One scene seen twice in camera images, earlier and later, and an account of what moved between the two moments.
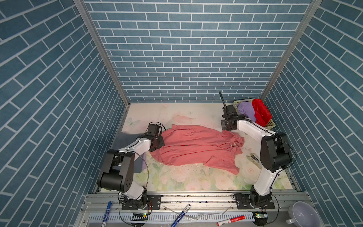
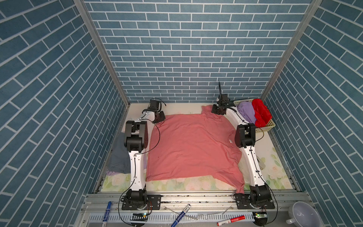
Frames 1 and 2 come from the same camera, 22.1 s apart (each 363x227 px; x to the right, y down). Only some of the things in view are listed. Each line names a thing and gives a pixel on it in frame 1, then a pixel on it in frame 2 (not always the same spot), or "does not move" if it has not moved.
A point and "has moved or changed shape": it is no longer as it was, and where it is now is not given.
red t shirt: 262,115 does not move
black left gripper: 161,142 -> 161,117
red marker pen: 224,222 does not move
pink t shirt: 189,144 has moved or changed shape
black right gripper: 223,124 -> 213,110
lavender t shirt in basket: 246,108 does not move
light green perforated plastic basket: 271,125 does not move
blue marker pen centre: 181,215 does not move
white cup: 303,214 does not move
